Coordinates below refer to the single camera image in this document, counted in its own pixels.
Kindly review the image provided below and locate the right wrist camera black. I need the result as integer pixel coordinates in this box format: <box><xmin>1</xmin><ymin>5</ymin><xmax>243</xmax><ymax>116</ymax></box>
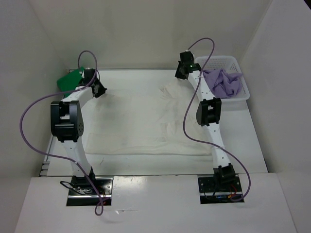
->
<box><xmin>180</xmin><ymin>51</ymin><xmax>194</xmax><ymax>64</ymax></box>

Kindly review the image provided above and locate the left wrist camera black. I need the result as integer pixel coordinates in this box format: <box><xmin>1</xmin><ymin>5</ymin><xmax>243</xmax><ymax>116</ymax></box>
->
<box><xmin>78</xmin><ymin>69</ymin><xmax>100</xmax><ymax>87</ymax></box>

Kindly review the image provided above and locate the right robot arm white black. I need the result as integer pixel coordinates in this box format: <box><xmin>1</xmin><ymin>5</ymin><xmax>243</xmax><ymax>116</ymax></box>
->
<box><xmin>175</xmin><ymin>61</ymin><xmax>236</xmax><ymax>191</ymax></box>

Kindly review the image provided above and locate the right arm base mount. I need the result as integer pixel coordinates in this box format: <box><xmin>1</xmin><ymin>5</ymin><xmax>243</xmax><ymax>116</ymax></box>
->
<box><xmin>197</xmin><ymin>175</ymin><xmax>243</xmax><ymax>204</ymax></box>

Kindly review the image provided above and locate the green t shirt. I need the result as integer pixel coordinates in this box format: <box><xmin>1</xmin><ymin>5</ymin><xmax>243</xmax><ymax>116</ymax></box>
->
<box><xmin>56</xmin><ymin>67</ymin><xmax>84</xmax><ymax>92</ymax></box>

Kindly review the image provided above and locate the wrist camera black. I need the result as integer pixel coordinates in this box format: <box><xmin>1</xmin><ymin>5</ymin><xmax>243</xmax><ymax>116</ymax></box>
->
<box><xmin>180</xmin><ymin>51</ymin><xmax>194</xmax><ymax>64</ymax></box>
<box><xmin>78</xmin><ymin>69</ymin><xmax>100</xmax><ymax>87</ymax></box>

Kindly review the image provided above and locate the purple t shirt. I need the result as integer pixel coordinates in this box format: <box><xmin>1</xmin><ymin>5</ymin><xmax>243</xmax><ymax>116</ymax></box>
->
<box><xmin>203</xmin><ymin>68</ymin><xmax>242</xmax><ymax>99</ymax></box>

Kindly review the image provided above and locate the white t shirt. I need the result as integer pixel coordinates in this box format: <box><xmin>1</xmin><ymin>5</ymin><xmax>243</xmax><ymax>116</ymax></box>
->
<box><xmin>85</xmin><ymin>79</ymin><xmax>211</xmax><ymax>155</ymax></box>

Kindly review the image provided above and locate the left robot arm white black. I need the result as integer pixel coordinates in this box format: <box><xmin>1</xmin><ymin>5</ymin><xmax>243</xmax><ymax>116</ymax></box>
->
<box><xmin>51</xmin><ymin>78</ymin><xmax>106</xmax><ymax>194</ymax></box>

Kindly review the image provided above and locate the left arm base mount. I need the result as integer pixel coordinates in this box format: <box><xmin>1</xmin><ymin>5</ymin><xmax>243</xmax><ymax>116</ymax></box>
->
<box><xmin>60</xmin><ymin>176</ymin><xmax>115</xmax><ymax>207</ymax></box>

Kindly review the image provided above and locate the white plastic basket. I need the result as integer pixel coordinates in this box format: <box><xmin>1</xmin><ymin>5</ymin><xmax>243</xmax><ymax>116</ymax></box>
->
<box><xmin>204</xmin><ymin>55</ymin><xmax>250</xmax><ymax>103</ymax></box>

